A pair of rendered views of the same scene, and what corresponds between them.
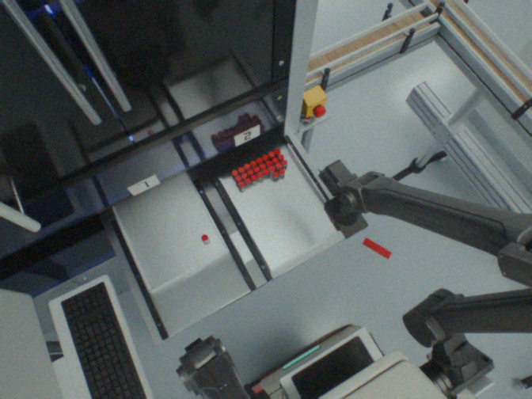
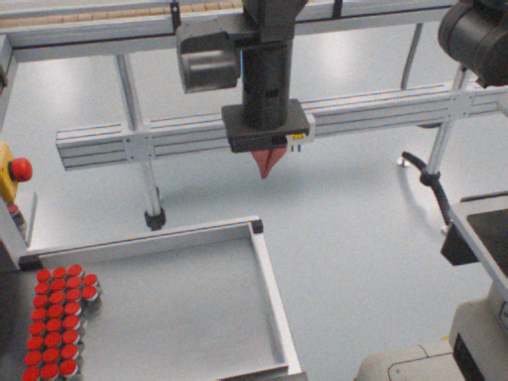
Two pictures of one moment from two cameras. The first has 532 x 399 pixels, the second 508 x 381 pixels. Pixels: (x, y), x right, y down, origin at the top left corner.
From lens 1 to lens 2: 62 cm
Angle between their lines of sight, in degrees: 43
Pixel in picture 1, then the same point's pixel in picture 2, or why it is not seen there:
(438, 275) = (306, 256)
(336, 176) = (213, 32)
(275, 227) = (196, 339)
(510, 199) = not seen: hidden behind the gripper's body
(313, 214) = (201, 266)
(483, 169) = (210, 123)
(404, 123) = (86, 217)
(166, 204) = not seen: outside the picture
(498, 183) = not seen: hidden behind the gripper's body
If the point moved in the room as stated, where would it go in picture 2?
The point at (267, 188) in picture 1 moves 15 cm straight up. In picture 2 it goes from (106, 328) to (81, 265)
